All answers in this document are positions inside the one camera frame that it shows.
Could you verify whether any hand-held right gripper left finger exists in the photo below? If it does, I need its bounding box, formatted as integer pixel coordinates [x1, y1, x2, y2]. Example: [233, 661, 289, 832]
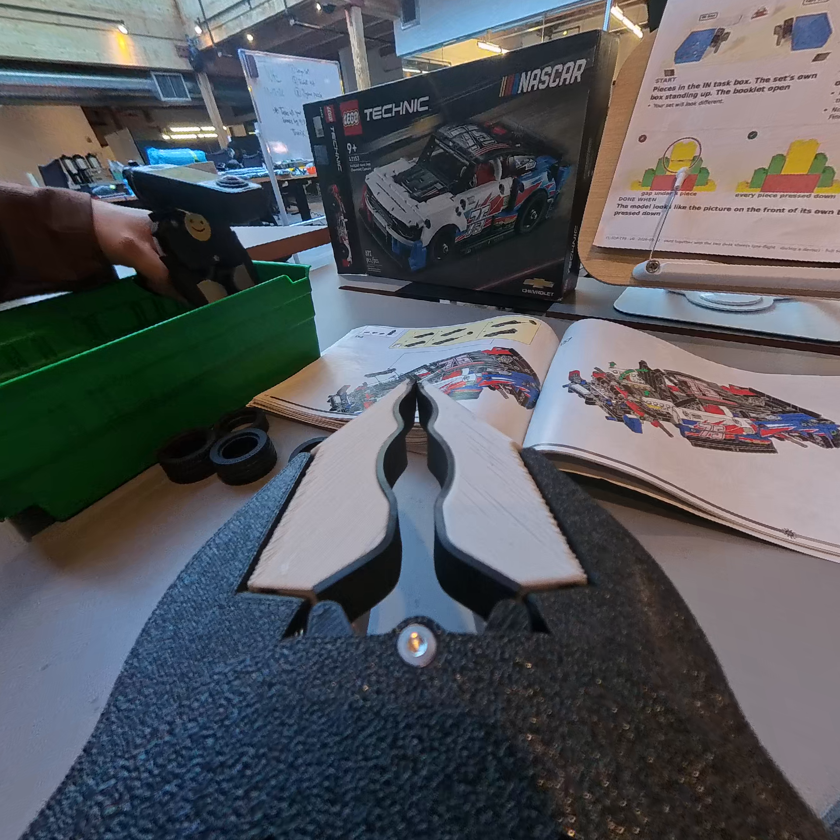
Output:
[248, 382, 419, 601]

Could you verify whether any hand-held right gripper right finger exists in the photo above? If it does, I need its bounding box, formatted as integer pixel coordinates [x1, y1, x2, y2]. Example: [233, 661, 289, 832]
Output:
[420, 382, 587, 595]

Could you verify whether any green plastic bin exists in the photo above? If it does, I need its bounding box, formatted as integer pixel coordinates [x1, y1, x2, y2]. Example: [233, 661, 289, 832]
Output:
[0, 259, 321, 522]

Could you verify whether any person's left forearm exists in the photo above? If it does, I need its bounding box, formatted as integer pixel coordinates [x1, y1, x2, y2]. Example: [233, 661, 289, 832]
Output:
[0, 184, 116, 303]

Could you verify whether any person's left hand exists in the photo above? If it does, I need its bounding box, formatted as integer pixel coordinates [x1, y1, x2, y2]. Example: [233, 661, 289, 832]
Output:
[92, 197, 173, 296]

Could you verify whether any open instruction book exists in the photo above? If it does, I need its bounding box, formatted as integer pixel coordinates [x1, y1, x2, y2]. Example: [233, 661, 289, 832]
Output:
[252, 315, 840, 564]

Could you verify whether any whiteboard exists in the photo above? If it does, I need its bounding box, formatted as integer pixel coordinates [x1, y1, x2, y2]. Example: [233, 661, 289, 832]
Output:
[238, 49, 343, 165]

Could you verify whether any dark toy car box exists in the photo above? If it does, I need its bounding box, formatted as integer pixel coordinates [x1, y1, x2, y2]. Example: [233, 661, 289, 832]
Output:
[303, 29, 621, 303]

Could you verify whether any white stand base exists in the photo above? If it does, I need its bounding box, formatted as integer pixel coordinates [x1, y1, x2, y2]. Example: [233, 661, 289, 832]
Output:
[613, 259, 840, 343]

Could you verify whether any printed instruction sheet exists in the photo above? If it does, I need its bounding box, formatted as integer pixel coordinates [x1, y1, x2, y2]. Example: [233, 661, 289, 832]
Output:
[592, 0, 840, 263]

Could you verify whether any silver air duct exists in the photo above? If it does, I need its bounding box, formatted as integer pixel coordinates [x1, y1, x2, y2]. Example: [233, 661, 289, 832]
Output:
[0, 66, 191, 106]

